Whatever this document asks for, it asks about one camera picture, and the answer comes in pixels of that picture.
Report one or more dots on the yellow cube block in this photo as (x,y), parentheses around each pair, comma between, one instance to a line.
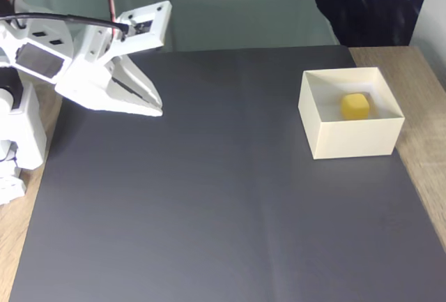
(354,106)

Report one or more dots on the white open box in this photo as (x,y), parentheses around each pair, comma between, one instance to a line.
(352,139)

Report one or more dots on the dark grey table mat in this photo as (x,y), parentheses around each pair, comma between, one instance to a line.
(209,218)

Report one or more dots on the black hanging cloth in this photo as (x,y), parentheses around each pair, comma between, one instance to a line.
(369,5)

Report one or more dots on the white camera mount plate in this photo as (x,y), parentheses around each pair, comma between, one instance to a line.
(146,40)

